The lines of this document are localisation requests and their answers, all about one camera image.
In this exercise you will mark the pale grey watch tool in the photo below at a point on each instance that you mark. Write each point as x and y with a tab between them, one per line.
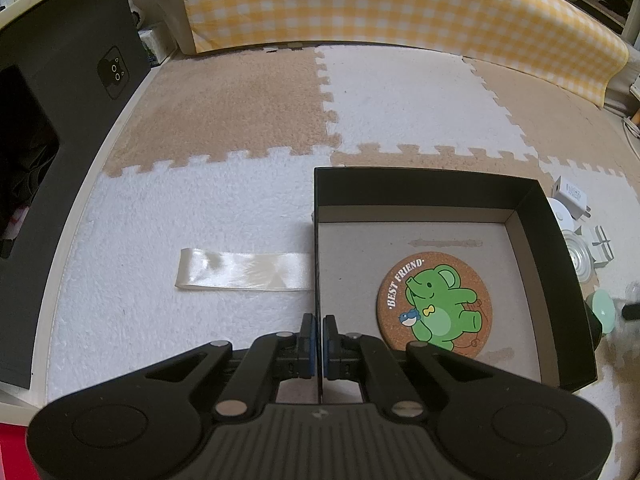
600	246

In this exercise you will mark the black cabinet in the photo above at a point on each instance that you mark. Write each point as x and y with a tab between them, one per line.
65	110

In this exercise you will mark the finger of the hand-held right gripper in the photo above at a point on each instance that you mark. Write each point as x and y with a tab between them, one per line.
632	310

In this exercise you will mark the tissue box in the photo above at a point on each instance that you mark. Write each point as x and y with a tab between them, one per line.
151	45

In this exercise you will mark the black cardboard box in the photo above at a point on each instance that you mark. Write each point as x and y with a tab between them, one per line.
345	220

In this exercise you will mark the white plug charger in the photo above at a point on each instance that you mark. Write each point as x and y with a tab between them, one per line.
571	196

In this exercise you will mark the round cork elephant coaster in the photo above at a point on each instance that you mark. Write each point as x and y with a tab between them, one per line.
440	305

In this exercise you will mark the foam puzzle floor mat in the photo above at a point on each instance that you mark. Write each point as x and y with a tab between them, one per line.
240	110

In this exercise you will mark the white satin ribbon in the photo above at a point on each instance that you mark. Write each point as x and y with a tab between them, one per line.
240	270

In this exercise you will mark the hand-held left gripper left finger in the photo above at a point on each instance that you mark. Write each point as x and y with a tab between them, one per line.
310	347

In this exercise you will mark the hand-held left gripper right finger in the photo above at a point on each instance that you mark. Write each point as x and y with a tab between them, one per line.
327	347

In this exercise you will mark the pale green round lid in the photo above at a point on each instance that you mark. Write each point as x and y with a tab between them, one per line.
604	312

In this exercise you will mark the white round tape measure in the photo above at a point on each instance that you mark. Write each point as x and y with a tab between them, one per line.
561	216

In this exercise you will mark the yellow checked cloth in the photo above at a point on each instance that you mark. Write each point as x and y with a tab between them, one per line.
380	5

